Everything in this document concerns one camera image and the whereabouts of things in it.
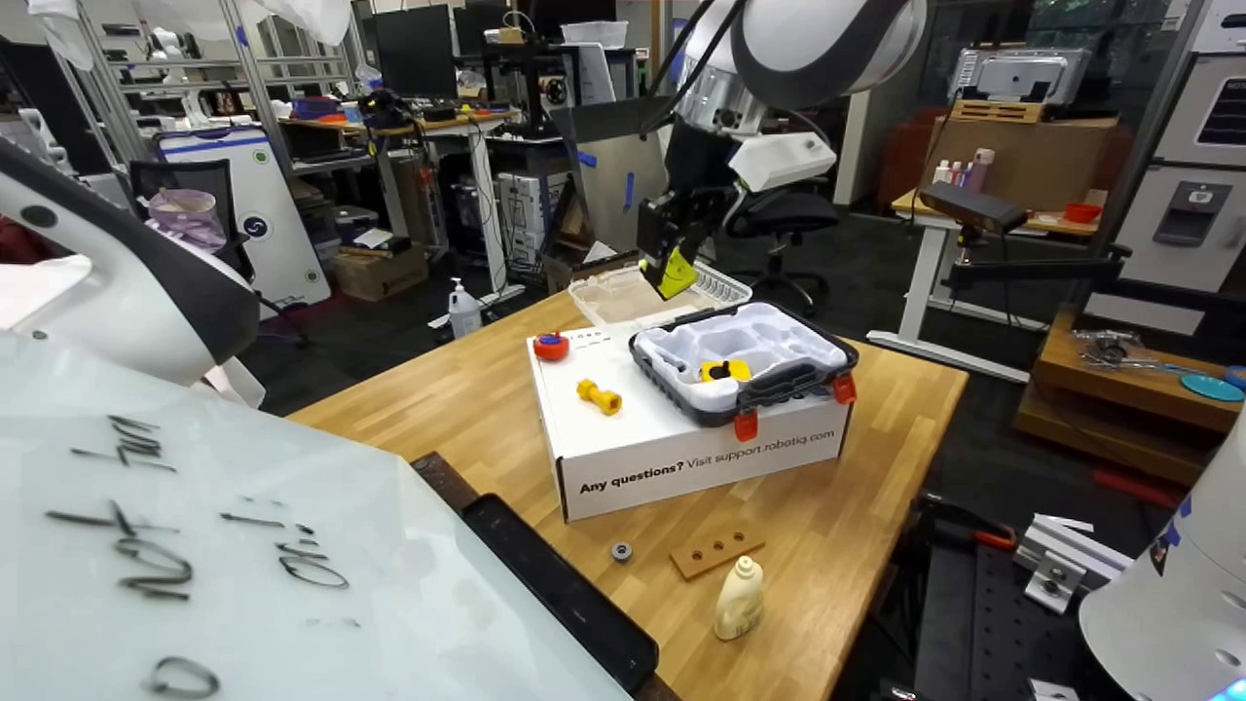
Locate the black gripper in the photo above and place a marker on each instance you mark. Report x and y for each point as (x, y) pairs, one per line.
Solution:
(689, 212)

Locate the yellow duster block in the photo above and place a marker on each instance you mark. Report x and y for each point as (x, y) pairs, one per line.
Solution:
(674, 272)

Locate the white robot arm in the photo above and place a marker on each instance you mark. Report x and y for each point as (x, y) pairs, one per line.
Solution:
(753, 61)

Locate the white robot base right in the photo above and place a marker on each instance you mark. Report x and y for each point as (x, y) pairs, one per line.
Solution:
(1172, 624)

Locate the clear plastic case lid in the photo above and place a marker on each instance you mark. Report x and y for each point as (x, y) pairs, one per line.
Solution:
(624, 293)

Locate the yellow black part in case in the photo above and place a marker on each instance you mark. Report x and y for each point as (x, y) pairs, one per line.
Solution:
(724, 372)

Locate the black office chair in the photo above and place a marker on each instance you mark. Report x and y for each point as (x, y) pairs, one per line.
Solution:
(784, 216)

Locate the red round cap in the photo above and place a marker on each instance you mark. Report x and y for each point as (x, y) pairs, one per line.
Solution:
(549, 349)

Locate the yellow toy bolt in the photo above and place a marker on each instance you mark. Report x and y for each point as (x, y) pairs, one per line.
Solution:
(596, 396)

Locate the white cardboard box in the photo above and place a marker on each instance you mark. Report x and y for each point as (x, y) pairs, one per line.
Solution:
(653, 447)

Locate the hand sanitizer bottle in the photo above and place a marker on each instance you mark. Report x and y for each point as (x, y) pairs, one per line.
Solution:
(462, 307)

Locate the wooden block with holes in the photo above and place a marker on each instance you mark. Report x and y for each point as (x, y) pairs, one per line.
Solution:
(711, 549)

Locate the small metal nut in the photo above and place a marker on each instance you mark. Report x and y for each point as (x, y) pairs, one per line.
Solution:
(619, 549)

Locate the white adjustable desk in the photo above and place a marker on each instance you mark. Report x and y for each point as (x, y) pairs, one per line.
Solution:
(951, 224)

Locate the black whiteboard tray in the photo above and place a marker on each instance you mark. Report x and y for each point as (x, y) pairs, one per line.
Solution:
(558, 584)

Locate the black optical breadboard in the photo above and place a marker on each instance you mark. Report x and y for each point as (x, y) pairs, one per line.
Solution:
(985, 641)

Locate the wooden side shelf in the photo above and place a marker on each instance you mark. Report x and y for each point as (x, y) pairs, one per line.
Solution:
(1128, 418)

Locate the white appliance machine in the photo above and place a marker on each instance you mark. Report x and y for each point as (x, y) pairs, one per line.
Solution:
(1186, 194)

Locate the white whiteboard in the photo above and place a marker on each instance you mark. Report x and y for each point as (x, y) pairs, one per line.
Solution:
(161, 542)

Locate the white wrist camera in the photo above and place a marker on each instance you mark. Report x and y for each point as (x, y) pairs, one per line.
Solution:
(779, 155)

